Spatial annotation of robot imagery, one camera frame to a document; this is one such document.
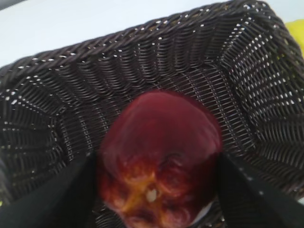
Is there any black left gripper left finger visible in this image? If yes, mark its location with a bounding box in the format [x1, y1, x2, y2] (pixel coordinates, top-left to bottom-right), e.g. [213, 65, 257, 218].
[0, 154, 96, 228]

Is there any black wicker basket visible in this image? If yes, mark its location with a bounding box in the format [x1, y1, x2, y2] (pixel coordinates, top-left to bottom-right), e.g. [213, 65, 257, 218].
[0, 0, 304, 228]

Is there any yellow lemon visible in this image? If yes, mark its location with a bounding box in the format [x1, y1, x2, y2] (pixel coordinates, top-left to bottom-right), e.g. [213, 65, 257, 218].
[285, 19, 304, 56]

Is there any red apple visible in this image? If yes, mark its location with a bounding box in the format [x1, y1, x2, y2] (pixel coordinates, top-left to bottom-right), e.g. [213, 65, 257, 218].
[96, 90, 223, 228]

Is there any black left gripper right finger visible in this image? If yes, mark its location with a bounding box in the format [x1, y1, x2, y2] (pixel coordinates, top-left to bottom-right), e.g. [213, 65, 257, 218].
[217, 153, 304, 228]

